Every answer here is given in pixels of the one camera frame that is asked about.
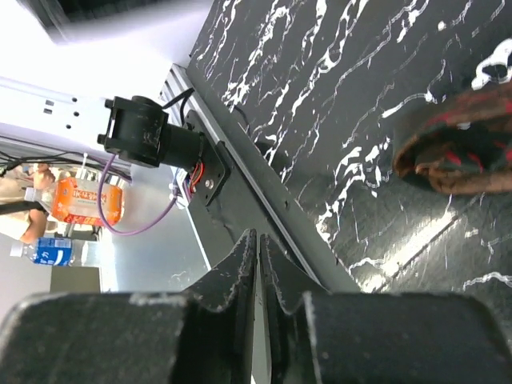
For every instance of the aluminium front rail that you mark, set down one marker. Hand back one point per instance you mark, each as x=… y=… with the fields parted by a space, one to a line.
x=175 y=83

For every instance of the orange snack package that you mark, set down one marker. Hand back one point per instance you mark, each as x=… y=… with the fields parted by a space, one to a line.
x=75 y=202

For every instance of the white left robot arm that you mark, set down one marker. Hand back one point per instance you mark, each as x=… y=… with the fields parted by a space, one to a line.
x=139 y=132

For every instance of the blue label water bottle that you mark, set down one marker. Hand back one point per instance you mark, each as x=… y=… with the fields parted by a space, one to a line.
x=45 y=251

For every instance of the brown floral long tie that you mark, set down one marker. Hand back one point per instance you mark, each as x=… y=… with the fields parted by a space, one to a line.
x=461 y=146

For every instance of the black marble pattern mat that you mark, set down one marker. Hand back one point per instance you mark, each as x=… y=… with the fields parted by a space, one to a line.
x=319 y=87

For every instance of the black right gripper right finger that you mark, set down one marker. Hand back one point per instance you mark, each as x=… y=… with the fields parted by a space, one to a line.
x=321 y=337

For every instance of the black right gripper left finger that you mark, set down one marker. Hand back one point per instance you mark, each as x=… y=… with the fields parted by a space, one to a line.
x=202 y=334

